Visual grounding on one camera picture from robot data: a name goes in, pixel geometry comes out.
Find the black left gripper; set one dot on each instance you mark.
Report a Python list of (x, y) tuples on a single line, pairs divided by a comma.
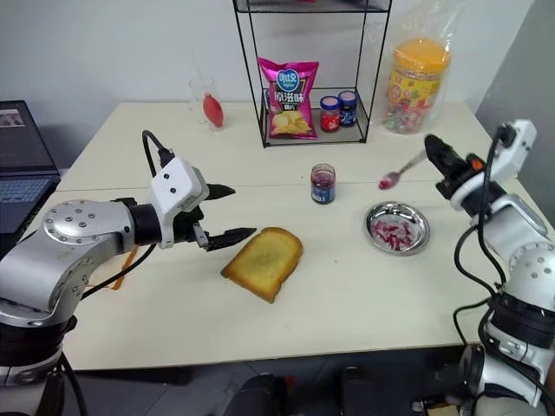
[(186, 225)]

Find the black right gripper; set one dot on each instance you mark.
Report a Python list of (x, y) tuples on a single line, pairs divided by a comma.
[(459, 175)]

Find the metal spoon with jam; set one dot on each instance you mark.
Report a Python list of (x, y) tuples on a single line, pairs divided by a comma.
[(390, 178)]

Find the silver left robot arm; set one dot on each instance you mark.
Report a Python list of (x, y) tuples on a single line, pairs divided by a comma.
[(65, 242)]

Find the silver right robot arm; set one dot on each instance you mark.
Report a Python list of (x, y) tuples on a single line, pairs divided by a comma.
[(520, 225)]

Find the toasted bread slice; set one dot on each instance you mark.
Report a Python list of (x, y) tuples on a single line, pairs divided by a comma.
[(264, 260)]

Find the round metal dish with jam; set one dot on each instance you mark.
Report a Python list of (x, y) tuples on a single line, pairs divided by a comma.
[(396, 229)]

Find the open glass jam jar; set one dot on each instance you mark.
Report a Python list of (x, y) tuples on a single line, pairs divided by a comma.
[(323, 184)]

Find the red spoon-shaped utensil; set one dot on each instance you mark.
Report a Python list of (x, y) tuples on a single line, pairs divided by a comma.
[(213, 110)]

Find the blue label jam jar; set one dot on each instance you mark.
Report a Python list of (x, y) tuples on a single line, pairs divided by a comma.
[(348, 110)]

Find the red label jam jar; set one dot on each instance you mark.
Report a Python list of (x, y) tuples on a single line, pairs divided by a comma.
[(329, 115)]

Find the candy jar with orange lid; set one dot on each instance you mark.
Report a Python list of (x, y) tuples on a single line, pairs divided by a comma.
[(418, 86)]

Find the clear drinking glass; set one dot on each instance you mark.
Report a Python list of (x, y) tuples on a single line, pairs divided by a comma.
[(196, 97)]

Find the orange rubber band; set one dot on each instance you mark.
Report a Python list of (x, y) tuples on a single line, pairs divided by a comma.
[(122, 277)]

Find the pink potato chips bag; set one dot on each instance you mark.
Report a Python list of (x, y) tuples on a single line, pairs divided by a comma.
[(289, 104)]

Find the candy jar in plastic bag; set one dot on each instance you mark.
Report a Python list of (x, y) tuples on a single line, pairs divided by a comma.
[(438, 26)]

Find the dark rounded shape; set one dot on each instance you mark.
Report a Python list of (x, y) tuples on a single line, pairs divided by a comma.
[(260, 396)]

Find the dark laptop computer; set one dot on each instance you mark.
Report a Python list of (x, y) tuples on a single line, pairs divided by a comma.
[(26, 173)]

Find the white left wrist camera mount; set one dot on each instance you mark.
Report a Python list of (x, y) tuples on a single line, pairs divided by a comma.
[(175, 182)]

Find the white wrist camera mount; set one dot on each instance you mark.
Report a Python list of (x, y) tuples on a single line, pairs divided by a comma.
[(518, 147), (175, 182)]

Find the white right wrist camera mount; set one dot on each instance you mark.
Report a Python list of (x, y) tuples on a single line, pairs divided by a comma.
[(518, 147)]

